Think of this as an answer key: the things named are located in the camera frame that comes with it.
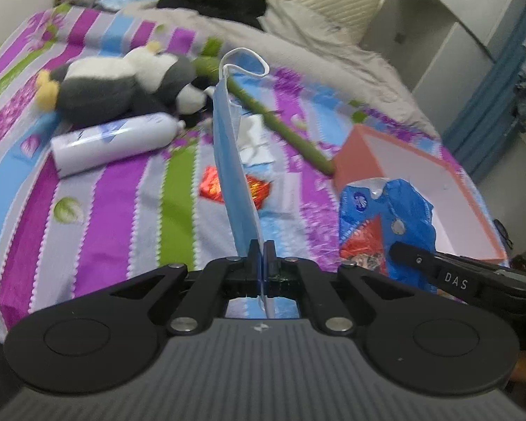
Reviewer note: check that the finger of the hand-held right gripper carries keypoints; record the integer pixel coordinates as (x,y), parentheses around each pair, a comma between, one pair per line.
(414,261)

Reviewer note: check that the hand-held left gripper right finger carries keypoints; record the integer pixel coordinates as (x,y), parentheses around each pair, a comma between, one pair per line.
(269,263)

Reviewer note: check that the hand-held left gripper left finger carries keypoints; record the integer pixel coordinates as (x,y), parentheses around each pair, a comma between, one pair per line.
(254,263)

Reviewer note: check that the blue snack bag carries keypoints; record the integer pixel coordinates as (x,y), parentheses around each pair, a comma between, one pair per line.
(407,201)

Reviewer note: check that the red foil wrapper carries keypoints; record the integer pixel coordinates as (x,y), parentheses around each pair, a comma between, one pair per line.
(210,184)

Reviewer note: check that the blue face mask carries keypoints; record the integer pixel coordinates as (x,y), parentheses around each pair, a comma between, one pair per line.
(232,162)

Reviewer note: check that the pink cardboard box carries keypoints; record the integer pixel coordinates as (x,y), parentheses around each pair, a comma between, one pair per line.
(355,153)

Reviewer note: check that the white tissue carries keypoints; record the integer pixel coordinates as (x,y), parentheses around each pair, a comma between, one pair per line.
(256,140)

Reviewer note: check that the green plush massage stick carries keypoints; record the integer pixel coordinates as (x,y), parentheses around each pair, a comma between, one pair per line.
(289,133)

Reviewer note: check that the striped floral bedsheet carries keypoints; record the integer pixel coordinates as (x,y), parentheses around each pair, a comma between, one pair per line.
(114,228)

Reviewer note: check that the blue curtain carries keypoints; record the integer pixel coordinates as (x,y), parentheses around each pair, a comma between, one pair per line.
(495,105)

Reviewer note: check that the small panda plush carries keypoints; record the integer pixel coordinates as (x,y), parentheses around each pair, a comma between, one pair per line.
(190,96)

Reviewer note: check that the white plastic bottle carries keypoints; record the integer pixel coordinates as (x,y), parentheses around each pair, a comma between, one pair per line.
(114,140)

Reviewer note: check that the grey cabinet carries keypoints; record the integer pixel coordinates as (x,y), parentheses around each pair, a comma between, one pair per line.
(442,52)

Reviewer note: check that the grey duvet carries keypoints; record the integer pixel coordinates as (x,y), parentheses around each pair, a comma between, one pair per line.
(315,44)

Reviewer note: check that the grey white penguin plush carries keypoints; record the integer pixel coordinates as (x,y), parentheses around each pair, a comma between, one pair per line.
(114,87)

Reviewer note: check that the light blue cloth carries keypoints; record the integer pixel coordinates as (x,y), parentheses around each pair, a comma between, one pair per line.
(127,1)

